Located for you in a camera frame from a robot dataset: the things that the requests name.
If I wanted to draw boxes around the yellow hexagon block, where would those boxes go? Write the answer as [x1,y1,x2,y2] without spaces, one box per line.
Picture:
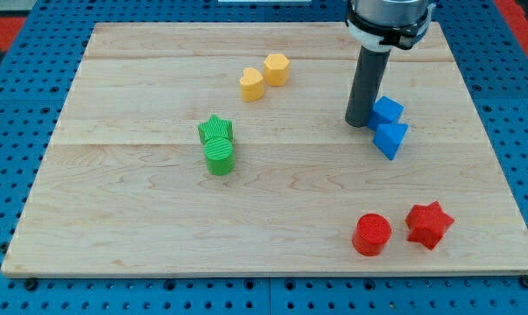
[264,53,290,87]

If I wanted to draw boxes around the red cylinder block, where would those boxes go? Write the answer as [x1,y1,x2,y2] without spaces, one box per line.
[351,213,392,256]

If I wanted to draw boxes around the green cylinder block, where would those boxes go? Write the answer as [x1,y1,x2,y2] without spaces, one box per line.
[204,137,235,176]

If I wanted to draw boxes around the light wooden board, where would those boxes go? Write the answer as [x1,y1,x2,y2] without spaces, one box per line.
[2,23,528,278]

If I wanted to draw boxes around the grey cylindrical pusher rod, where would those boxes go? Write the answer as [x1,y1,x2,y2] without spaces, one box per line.
[345,47,390,128]

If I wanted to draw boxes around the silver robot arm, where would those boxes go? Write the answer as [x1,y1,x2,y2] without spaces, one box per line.
[345,0,435,53]

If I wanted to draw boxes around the yellow heart block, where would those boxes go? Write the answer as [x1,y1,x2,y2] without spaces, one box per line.
[239,67,264,102]

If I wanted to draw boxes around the red star block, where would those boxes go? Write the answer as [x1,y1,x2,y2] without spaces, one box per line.
[405,201,454,250]

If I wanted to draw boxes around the blue triangle block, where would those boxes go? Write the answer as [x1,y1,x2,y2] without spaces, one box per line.
[373,123,409,160]

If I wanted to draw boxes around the green star block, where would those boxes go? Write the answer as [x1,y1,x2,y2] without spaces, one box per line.
[198,115,234,144]

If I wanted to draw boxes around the blue cube block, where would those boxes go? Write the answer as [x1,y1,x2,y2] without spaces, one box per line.
[366,96,404,130]

